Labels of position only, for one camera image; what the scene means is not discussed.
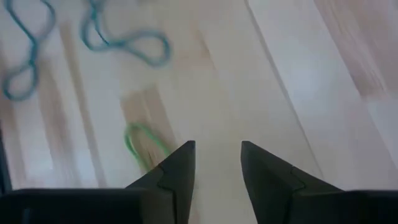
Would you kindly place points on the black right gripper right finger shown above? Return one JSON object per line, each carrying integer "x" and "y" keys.
{"x": 273, "y": 193}

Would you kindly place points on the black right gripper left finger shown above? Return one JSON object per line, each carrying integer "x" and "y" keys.
{"x": 168, "y": 193}

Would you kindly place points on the green resistance band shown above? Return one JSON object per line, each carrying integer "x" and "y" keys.
{"x": 129, "y": 140}

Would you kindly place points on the teal resistance band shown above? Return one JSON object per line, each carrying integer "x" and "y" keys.
{"x": 124, "y": 43}
{"x": 33, "y": 46}

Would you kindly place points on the black station frame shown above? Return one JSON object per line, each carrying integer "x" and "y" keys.
{"x": 3, "y": 168}

